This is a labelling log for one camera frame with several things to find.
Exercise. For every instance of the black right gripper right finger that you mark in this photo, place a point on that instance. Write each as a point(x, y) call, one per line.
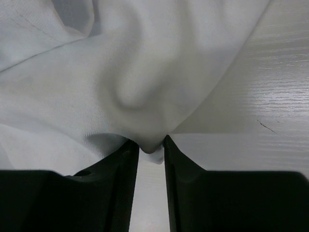
point(233, 201)

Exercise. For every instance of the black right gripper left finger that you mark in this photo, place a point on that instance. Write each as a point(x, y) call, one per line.
point(96, 199)

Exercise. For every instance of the white fabric skirt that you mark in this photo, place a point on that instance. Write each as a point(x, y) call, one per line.
point(78, 77)

